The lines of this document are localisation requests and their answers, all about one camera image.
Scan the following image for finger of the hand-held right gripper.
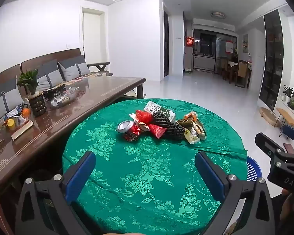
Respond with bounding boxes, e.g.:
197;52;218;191
272;149;294;167
255;133;285;156

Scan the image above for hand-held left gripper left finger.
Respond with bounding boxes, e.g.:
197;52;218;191
15;150;98;235

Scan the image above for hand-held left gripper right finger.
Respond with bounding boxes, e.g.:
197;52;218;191
195;151;276;235

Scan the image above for blue plastic mesh basket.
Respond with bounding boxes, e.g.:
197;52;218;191
245;157;262;182

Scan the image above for yellow snack packet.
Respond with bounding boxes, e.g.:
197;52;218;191
185;130;201;144

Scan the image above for gold snack wrapper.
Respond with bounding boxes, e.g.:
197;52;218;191
178;119;206;140

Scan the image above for black foam net sleeve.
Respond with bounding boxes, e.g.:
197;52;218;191
151;111;171;129
162;124;188;141

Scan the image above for red soda can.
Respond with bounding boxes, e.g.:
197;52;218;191
117;120;140;142

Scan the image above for red white paper cup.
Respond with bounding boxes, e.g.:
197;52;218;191
135;121;167;138

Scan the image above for dark green snack packet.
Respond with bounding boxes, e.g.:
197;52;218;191
162;108;177;124

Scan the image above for red plastic bag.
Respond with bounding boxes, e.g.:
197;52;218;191
136;110;153;124

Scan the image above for white green milk carton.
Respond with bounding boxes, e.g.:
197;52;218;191
143;101;162;114

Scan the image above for person's right hand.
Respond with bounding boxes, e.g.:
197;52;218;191
279;188;294;223

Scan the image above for blue chair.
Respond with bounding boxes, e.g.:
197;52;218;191
282;124;294;152

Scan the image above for low oval wooden stool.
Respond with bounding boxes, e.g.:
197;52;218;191
259;107;278;128

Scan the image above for wooden stool metal legs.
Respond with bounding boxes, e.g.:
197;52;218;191
276;108;294;137

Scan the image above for potted plant white pot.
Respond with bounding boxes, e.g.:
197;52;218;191
282;85;294;103

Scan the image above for green floral tablecloth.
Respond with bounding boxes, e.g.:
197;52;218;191
62;98;248;235

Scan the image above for beige notebook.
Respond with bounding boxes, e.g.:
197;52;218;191
11;121;35;140

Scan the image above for wooden dining chair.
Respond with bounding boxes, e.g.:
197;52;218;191
218;57;229;80
236;60;250;89

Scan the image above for tea set tray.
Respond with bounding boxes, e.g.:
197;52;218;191
43;84;85;108

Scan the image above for dark glass cabinet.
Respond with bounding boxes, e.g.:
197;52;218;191
258;11;285;112

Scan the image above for white teapot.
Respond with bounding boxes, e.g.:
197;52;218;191
67;87;80;101

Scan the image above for potted plant black studded pot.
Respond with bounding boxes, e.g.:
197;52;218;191
17;69;47;117

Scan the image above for wooden dining table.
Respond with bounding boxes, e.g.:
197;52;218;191
227;60;251;84

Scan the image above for brown wooden coffee table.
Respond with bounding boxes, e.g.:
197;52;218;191
0;76;147;226

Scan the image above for glass sliding door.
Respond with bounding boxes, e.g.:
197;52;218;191
193;29;237;74

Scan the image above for grey cushion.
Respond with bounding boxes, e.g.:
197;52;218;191
75;62;91;77
0;77;24;123
57;55;82;81
35;59;64;91

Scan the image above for dark wooden sofa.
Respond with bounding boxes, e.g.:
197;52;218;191
0;48;111;128

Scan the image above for dark door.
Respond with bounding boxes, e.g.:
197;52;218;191
163;2;169;79

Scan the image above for white door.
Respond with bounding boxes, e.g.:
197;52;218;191
81;7;106;52

